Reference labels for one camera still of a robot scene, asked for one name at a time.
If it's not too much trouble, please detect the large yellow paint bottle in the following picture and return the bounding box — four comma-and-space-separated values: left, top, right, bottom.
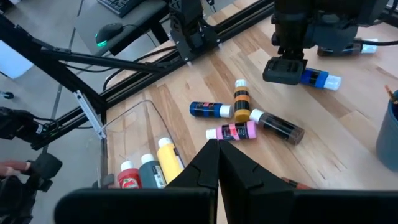
156, 136, 185, 185

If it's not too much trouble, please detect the small dark blue paint bottle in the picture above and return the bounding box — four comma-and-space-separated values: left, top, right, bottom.
189, 101, 234, 119

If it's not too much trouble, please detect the silver aluminium bar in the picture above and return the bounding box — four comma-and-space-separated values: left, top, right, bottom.
73, 90, 107, 140

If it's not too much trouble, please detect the blue-grey plastic cup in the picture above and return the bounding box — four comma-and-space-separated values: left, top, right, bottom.
375, 89, 398, 173

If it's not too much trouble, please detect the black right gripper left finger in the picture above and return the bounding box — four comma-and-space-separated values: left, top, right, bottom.
54, 138, 220, 224

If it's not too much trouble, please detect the small pink paint bottle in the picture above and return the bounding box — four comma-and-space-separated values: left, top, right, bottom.
205, 120, 258, 142

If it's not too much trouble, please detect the white paper booklet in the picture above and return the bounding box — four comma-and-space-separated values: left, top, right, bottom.
0, 39, 34, 80

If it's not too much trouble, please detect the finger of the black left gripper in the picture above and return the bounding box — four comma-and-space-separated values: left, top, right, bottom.
262, 58, 308, 85

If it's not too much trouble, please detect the clear plastic bin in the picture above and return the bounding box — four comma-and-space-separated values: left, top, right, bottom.
98, 99, 187, 190

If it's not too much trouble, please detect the black computer mouse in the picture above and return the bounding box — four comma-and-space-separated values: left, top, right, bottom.
94, 22, 124, 49

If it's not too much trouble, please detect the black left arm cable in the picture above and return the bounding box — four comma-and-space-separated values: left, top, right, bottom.
354, 37, 398, 47

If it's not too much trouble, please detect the small light blue paint bottle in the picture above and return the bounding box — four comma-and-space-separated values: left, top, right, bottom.
300, 67, 342, 91

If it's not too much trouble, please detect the grey desk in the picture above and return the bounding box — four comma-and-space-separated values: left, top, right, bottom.
74, 0, 171, 57

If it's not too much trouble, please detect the person's hand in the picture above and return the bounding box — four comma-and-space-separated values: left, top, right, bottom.
0, 159, 31, 177

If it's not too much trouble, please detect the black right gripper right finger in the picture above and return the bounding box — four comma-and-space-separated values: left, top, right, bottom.
219, 139, 398, 224

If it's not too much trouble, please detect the brown handle paintbrush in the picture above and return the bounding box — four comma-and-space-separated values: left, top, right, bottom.
384, 84, 398, 105

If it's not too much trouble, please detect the small ochre paint bottle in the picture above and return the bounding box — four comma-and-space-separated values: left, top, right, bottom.
233, 78, 251, 123

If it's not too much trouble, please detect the black keyboard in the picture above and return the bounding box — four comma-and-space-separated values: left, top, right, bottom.
96, 0, 147, 19

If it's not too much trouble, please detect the black aluminium frame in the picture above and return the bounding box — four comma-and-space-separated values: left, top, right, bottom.
0, 0, 276, 150

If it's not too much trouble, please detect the small black paint bottle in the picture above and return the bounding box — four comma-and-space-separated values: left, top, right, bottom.
249, 108, 306, 146

